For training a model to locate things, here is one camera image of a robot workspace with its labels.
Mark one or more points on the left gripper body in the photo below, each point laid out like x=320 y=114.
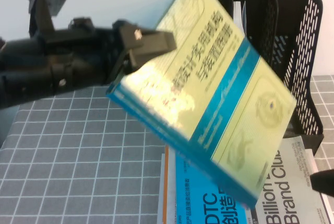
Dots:
x=86 y=44

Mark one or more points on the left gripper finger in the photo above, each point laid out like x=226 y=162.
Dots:
x=120 y=70
x=148 y=42

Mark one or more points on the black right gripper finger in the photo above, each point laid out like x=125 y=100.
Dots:
x=323 y=182

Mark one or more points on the yellow-green mechanical design book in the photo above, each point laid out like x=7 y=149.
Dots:
x=208 y=91

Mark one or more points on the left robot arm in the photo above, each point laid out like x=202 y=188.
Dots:
x=26 y=83

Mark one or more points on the dark-spine robotics book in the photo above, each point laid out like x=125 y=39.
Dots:
x=238 y=12

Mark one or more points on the black three-slot book stand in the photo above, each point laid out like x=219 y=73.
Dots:
x=300 y=59

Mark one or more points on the blue and grey book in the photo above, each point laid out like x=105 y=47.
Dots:
x=190 y=195

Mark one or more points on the grey checked tablecloth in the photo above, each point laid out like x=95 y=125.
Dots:
x=78 y=156

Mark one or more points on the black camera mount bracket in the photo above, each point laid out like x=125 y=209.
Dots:
x=44 y=23

